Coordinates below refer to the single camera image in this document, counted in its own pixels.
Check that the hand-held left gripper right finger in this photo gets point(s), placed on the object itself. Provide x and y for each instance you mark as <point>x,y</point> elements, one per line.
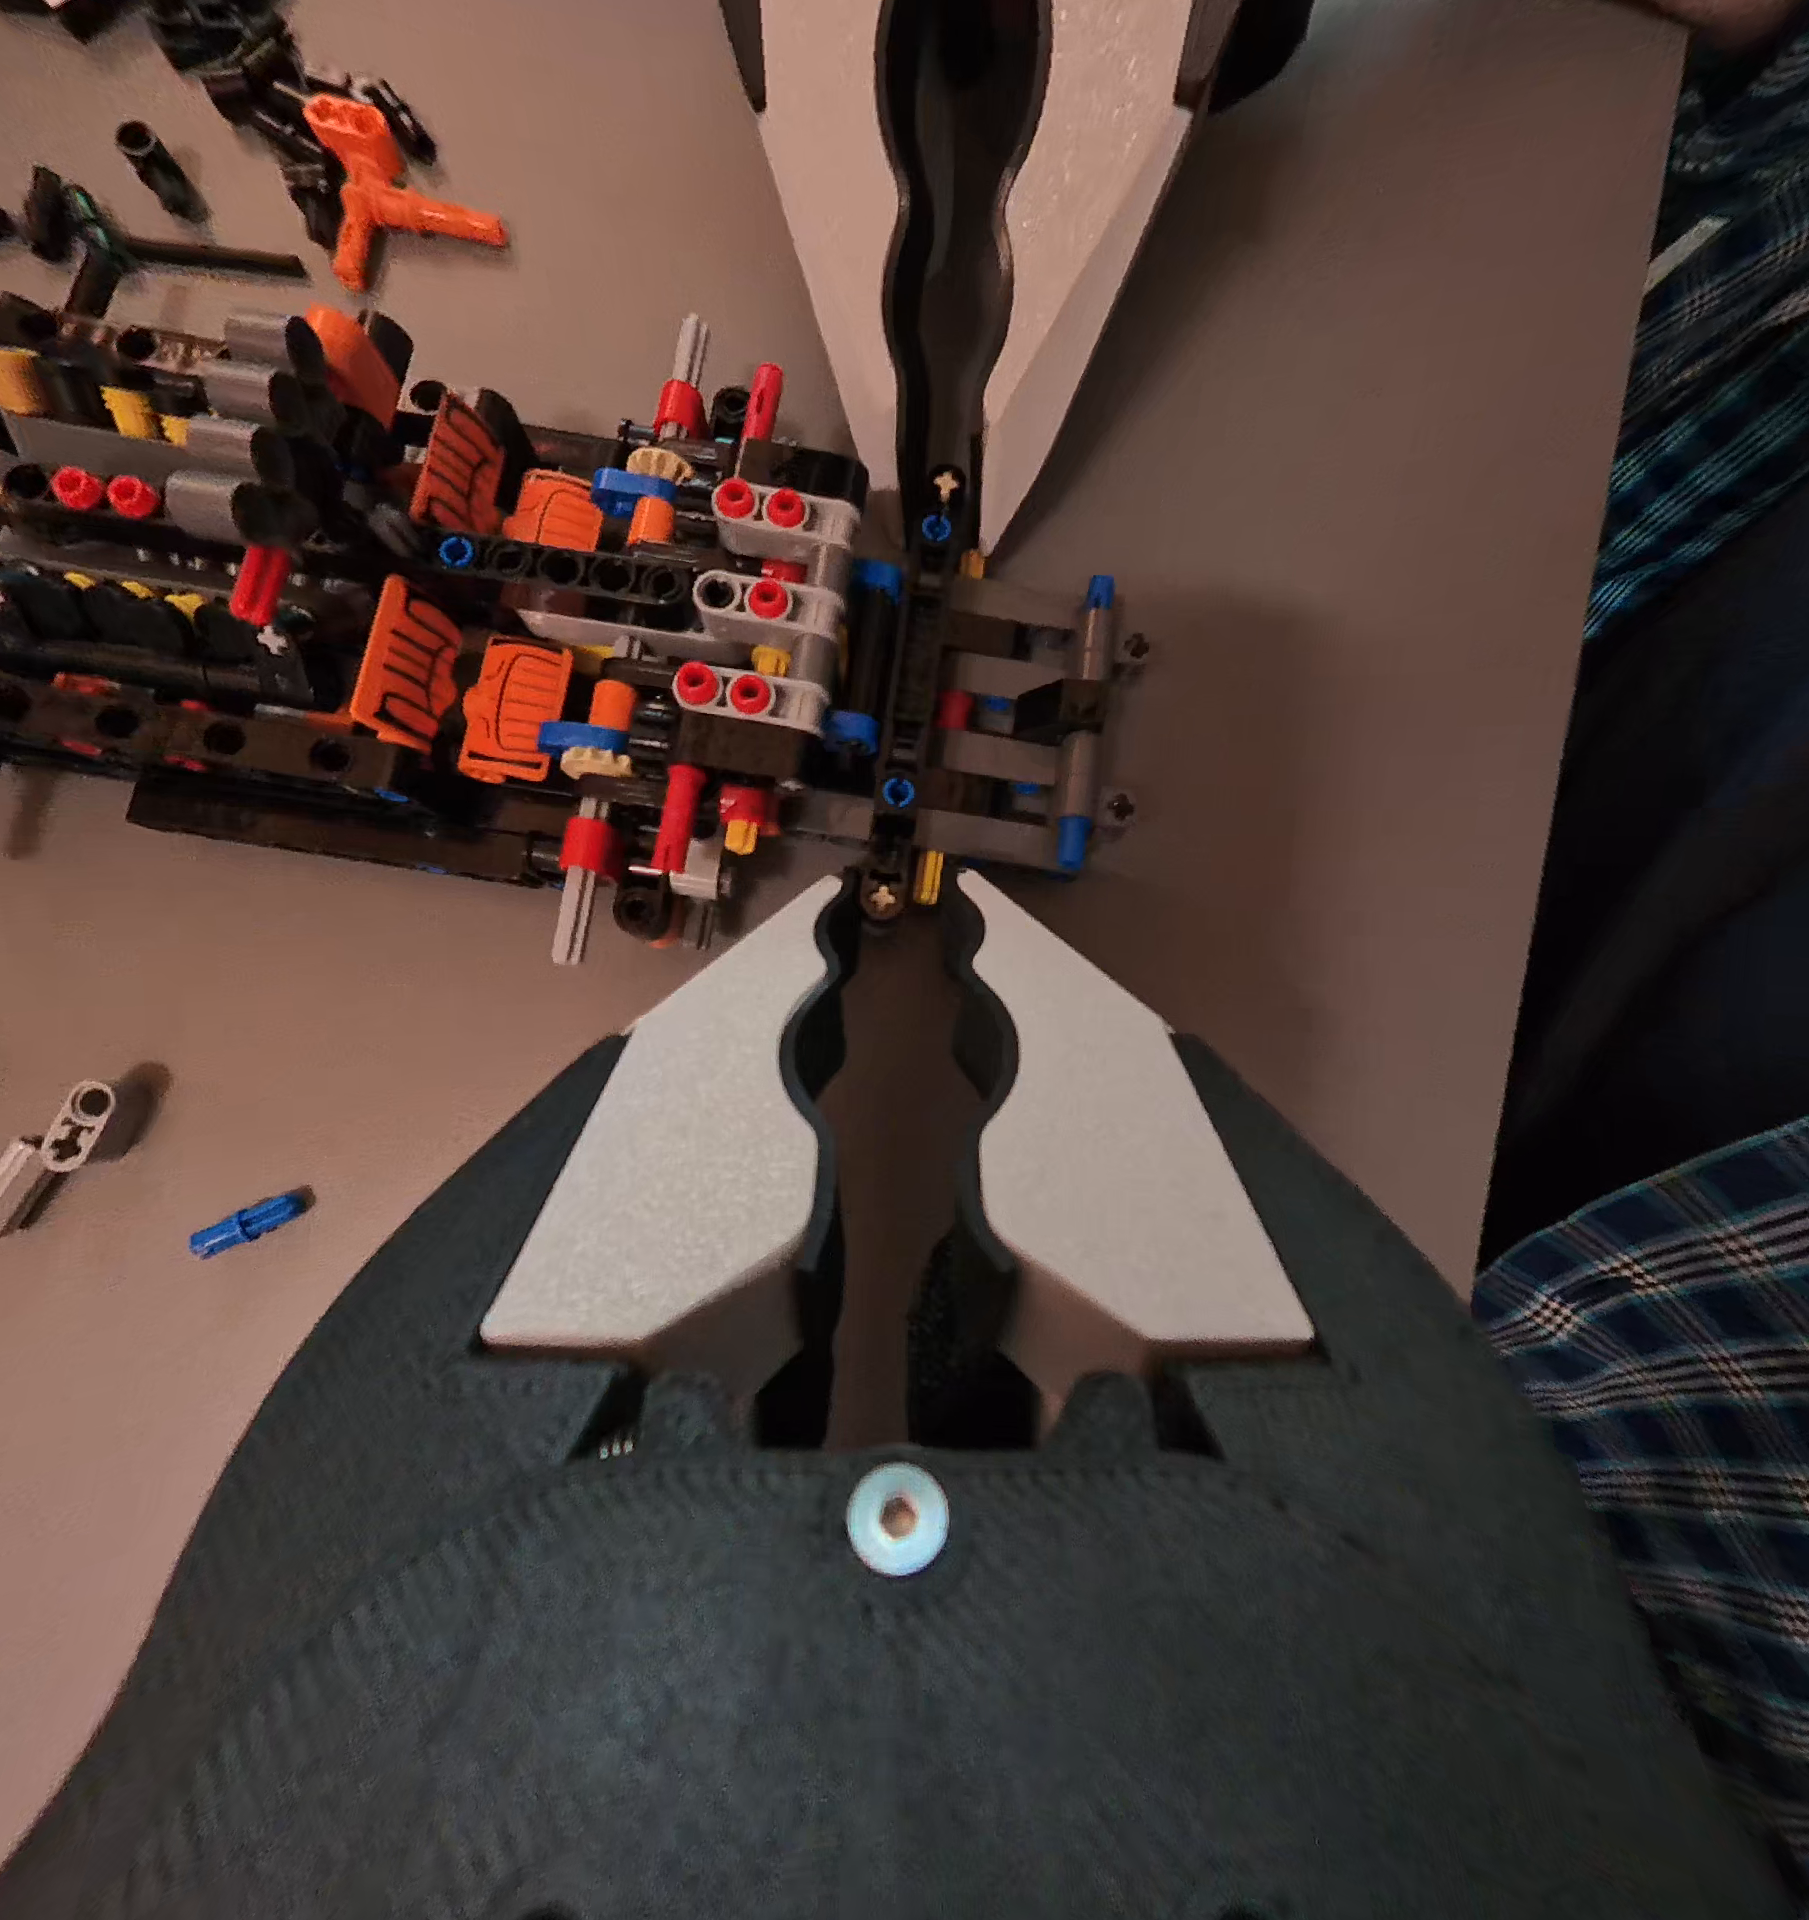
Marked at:
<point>1131,1156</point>

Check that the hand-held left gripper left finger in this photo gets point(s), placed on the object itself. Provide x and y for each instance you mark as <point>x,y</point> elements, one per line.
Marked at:
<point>664,1142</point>

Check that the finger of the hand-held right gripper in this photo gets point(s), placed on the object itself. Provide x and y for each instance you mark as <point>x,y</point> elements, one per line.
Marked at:
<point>1108,165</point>
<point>830,165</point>

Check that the black and orange lego model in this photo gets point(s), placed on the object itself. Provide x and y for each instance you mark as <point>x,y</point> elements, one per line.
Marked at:
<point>605,570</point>

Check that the person's right forearm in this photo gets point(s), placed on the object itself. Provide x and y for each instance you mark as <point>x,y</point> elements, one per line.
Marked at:
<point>1746,344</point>

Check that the blue lego pin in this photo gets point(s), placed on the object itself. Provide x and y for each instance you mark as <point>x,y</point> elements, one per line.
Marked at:
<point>245,1223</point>

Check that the orange lego connector piece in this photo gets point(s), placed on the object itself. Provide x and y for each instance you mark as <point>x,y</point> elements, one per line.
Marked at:
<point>371,194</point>

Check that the pile of loose lego pieces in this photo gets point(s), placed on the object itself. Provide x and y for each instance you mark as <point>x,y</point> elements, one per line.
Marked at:
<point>252,67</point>

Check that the light grey lego connector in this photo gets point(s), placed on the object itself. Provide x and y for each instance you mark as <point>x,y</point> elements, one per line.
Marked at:
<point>58,1147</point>

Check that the person's navy shirt torso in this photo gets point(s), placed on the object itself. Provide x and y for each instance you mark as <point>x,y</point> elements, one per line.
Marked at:
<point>1684,871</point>

